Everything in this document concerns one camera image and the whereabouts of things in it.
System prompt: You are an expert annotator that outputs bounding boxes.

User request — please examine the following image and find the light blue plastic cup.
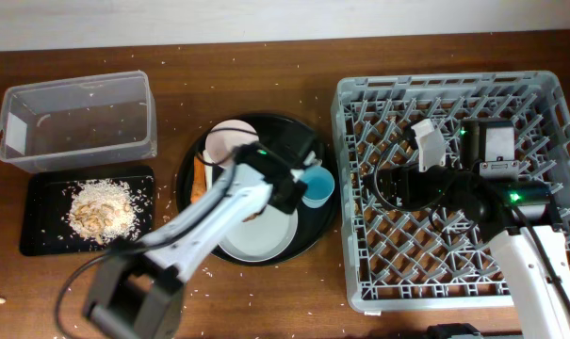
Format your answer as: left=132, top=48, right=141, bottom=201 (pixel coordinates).
left=300, top=166, right=335, bottom=209

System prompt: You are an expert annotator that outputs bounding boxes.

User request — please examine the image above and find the white round plate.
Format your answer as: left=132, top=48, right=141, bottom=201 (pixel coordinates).
left=219, top=205, right=298, bottom=263

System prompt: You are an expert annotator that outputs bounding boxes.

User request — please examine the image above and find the pink bowl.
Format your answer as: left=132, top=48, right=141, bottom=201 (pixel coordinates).
left=203, top=120, right=259, bottom=168

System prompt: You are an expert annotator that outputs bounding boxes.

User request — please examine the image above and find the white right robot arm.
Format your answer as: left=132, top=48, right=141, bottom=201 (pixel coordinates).
left=362, top=119, right=570, bottom=338

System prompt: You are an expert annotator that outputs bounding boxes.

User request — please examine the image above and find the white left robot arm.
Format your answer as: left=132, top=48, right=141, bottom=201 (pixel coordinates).
left=83, top=142, right=317, bottom=338

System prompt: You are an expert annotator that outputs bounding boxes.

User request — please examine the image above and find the grey dishwasher rack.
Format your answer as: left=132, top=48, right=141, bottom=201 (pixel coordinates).
left=332, top=71, right=570, bottom=314

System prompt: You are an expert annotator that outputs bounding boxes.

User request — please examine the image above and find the round black tray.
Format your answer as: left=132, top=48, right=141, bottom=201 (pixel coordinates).
left=175, top=112, right=339, bottom=266

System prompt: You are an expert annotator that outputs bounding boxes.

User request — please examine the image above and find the white plastic fork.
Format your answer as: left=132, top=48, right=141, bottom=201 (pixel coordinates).
left=203, top=150, right=214, bottom=190

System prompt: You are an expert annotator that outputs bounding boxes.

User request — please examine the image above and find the orange carrot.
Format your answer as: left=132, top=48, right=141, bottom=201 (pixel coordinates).
left=190, top=157, right=206, bottom=203

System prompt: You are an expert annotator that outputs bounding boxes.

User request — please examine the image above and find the pile of rice and scraps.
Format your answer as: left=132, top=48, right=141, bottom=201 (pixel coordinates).
left=61, top=179, right=149, bottom=245

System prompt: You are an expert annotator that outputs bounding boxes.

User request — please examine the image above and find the black rectangular tray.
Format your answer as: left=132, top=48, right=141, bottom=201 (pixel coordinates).
left=19, top=165, right=155, bottom=256

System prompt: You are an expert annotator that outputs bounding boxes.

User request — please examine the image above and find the clear plastic bin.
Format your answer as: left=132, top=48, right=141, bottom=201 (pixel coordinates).
left=0, top=71, right=158, bottom=173

